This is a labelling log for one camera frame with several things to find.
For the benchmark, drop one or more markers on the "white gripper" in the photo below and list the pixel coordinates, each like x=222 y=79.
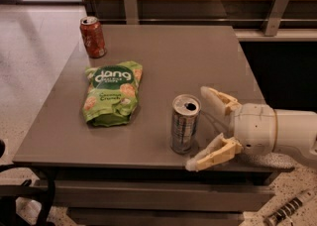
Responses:
x=255 y=128

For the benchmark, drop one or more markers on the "silver redbull can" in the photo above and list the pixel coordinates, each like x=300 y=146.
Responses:
x=184 y=120

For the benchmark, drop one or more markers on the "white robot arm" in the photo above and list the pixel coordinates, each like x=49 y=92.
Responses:
x=296 y=135

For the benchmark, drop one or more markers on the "red coke can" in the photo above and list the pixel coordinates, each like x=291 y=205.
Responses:
x=92 y=36

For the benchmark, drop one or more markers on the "striped tube on floor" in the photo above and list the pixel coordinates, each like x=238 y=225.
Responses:
x=290 y=207

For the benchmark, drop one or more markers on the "grey table drawer unit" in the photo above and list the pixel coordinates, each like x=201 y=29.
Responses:
x=129 y=175

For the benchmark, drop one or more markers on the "green dang chips bag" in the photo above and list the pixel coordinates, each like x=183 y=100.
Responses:
x=113 y=93

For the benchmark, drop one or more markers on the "black chair base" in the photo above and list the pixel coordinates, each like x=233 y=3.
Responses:
x=10 y=193

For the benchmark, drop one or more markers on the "right metal wall bracket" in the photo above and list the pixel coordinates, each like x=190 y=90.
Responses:
x=274 y=16

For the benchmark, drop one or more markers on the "metal wall bracket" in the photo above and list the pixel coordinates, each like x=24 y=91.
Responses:
x=274 y=16
x=131 y=12

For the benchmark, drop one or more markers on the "left metal wall bracket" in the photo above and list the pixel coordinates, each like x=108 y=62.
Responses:
x=131 y=12

